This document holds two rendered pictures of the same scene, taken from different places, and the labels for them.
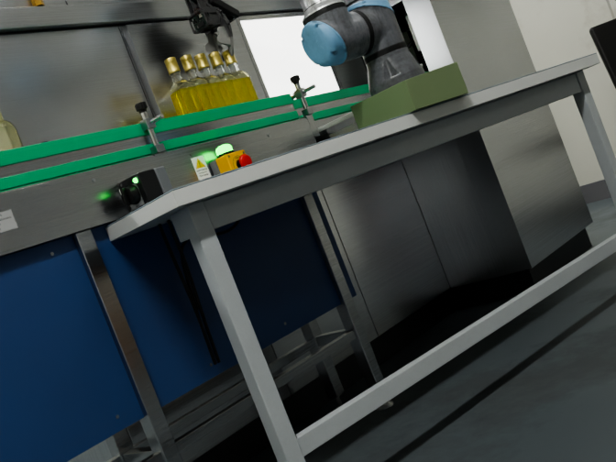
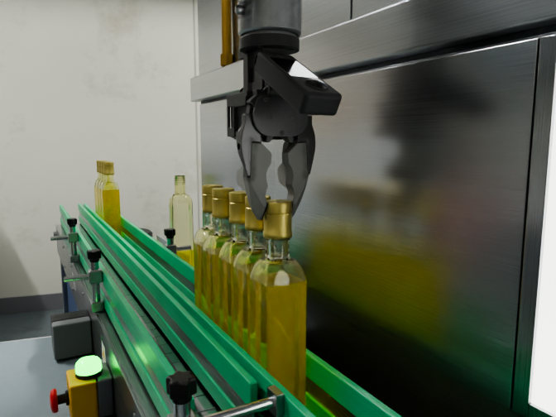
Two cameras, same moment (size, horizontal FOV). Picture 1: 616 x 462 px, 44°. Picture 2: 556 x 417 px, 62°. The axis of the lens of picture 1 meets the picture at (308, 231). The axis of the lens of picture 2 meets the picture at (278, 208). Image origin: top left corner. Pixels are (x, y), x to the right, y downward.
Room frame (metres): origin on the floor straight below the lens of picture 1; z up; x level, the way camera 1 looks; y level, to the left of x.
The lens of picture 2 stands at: (2.54, -0.49, 1.23)
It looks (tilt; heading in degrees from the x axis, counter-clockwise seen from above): 8 degrees down; 110
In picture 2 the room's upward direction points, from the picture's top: straight up
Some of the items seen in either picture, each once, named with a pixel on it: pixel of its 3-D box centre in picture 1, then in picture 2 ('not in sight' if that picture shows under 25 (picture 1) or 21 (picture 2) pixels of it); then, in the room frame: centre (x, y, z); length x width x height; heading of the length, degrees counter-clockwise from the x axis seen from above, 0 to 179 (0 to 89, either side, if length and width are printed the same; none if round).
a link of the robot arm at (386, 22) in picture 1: (372, 27); not in sight; (1.99, -0.35, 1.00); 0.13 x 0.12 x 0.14; 122
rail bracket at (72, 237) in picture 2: not in sight; (64, 241); (1.50, 0.56, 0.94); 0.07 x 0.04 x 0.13; 48
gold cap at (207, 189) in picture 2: (171, 66); (213, 198); (2.18, 0.19, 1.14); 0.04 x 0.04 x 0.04
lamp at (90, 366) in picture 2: (224, 150); (88, 366); (1.96, 0.13, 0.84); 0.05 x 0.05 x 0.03
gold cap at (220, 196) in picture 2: (188, 63); (223, 202); (2.22, 0.15, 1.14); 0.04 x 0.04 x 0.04
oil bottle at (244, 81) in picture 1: (247, 104); (277, 338); (2.35, 0.03, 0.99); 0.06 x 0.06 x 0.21; 48
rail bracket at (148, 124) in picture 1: (155, 126); (83, 282); (1.85, 0.25, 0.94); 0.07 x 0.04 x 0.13; 48
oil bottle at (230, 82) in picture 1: (234, 107); (258, 323); (2.31, 0.07, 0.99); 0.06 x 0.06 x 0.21; 49
